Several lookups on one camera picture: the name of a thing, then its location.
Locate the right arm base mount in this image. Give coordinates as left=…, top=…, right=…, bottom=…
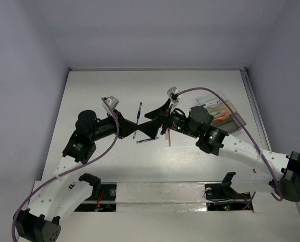
left=204, top=172, right=241, bottom=201

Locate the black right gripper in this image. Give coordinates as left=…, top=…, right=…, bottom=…
left=136, top=97, right=199, bottom=138

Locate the white marker blue cap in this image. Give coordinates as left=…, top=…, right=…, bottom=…
left=201, top=98, right=220, bottom=108

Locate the blue ink refill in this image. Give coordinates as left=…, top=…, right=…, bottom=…
left=136, top=137, right=159, bottom=144

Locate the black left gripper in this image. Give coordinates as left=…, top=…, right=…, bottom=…
left=90, top=109, right=138, bottom=142

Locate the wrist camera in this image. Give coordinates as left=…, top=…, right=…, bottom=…
left=102, top=96, right=119, bottom=115
left=167, top=86, right=180, bottom=105

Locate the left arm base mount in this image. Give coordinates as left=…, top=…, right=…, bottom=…
left=79, top=173, right=117, bottom=201

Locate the stationery organizer box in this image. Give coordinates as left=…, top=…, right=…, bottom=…
left=195, top=90, right=246, bottom=133

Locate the blue ballpoint pen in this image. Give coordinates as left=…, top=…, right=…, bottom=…
left=132, top=102, right=142, bottom=139

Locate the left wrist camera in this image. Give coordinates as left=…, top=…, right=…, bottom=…
left=102, top=96, right=119, bottom=115

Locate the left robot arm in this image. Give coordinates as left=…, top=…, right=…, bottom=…
left=12, top=109, right=137, bottom=241

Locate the red gel pen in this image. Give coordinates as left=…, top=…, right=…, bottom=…
left=165, top=129, right=172, bottom=147

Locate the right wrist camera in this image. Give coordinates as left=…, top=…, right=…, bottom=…
left=167, top=86, right=180, bottom=105

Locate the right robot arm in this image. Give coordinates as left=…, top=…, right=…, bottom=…
left=138, top=101, right=300, bottom=202

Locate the orange highlighter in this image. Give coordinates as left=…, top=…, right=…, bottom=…
left=214, top=113, right=228, bottom=119

